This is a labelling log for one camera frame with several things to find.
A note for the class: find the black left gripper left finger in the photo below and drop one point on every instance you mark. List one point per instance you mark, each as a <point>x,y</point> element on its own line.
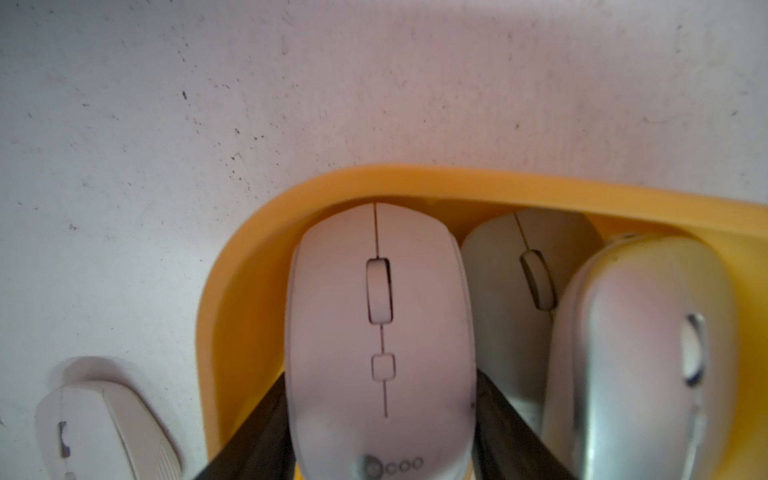
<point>261,448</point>

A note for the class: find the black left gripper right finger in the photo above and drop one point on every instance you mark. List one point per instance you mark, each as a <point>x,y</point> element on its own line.
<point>505,447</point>

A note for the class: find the yellow storage box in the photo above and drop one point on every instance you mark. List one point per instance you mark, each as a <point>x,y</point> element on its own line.
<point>240,322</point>

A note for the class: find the silver mouse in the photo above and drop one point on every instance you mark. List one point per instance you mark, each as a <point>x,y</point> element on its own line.
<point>642,377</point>

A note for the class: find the white mouse with logo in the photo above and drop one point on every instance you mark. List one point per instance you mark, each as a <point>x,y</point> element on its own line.
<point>380,367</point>

